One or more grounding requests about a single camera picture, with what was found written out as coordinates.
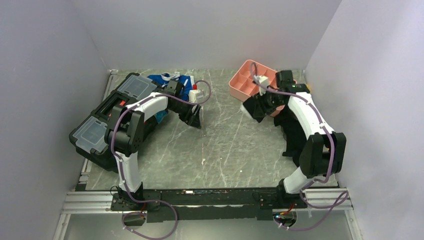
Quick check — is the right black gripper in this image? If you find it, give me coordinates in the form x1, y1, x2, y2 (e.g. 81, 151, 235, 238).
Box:
254, 88, 285, 117

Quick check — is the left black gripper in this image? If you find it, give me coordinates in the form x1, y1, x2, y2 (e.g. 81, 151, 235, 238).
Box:
169, 98, 202, 130

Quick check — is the pink divided organizer tray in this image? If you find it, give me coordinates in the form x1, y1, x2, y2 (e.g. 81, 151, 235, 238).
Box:
228, 59, 282, 104

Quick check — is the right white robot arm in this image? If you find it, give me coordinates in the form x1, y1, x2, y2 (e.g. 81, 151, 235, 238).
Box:
242, 70, 347, 208

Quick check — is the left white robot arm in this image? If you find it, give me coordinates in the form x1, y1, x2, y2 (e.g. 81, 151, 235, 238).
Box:
104, 81, 202, 210

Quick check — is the blue white underwear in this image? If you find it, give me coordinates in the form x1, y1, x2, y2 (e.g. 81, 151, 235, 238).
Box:
147, 71, 195, 101

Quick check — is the black cloth at right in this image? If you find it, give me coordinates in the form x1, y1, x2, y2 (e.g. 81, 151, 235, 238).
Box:
273, 106, 307, 167

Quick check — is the black plastic toolbox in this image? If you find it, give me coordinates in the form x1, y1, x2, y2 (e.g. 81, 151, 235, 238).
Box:
69, 72, 166, 173

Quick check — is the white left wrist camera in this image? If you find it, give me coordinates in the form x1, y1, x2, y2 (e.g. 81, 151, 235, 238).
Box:
188, 84, 205, 103

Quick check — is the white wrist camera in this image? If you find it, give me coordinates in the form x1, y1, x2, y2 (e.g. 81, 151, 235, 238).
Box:
188, 84, 205, 103
255, 75, 270, 95

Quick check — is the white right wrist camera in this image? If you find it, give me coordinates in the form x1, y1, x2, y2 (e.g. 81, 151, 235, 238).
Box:
255, 75, 270, 95

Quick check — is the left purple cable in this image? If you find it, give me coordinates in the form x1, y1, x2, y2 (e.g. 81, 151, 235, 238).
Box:
109, 79, 213, 240

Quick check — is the purple cable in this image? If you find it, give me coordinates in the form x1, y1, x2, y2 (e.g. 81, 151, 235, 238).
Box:
249, 62, 349, 232
109, 79, 213, 240

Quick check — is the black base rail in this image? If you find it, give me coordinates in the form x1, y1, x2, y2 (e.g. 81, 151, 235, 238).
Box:
110, 187, 295, 223

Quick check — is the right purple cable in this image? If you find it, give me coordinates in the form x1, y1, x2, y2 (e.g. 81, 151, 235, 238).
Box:
249, 62, 349, 232

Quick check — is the aluminium frame rail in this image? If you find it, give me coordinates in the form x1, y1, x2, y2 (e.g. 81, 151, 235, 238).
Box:
53, 191, 129, 240

